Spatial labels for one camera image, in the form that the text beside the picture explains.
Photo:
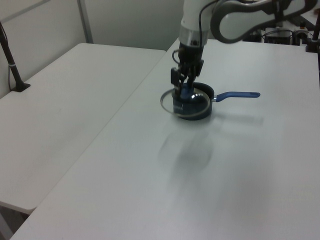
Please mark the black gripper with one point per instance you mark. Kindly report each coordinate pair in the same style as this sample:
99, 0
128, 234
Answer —
190, 56

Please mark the glass lid with blue knob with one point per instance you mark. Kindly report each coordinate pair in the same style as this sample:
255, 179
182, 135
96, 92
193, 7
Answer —
200, 97

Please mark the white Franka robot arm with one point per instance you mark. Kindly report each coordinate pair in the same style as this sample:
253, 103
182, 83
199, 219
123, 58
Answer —
192, 15

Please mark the dark blue saucepan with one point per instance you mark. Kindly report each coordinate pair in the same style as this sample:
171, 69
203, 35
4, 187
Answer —
232, 95

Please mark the black electronics box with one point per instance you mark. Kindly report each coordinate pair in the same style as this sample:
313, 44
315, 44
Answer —
277, 37

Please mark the white side table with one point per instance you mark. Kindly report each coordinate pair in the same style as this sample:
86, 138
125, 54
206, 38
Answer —
75, 105

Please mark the grey device with orange light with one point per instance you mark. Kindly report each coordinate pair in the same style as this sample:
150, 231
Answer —
301, 33

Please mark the grey metal wall post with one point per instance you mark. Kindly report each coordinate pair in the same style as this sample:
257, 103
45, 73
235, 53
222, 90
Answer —
85, 22

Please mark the plain black camera pole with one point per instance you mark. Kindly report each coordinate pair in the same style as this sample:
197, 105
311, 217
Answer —
315, 32

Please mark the black camera pole with white band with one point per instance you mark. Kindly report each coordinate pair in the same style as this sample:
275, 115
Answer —
13, 72

